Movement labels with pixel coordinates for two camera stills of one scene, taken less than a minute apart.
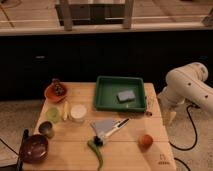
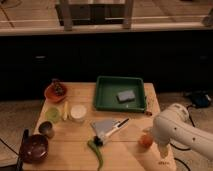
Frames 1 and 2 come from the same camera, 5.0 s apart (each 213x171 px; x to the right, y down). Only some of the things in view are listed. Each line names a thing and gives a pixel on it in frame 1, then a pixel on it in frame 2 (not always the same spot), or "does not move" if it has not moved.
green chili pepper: [96, 151] does not move
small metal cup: [46, 128] does not move
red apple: [145, 142] does not move
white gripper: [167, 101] to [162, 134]
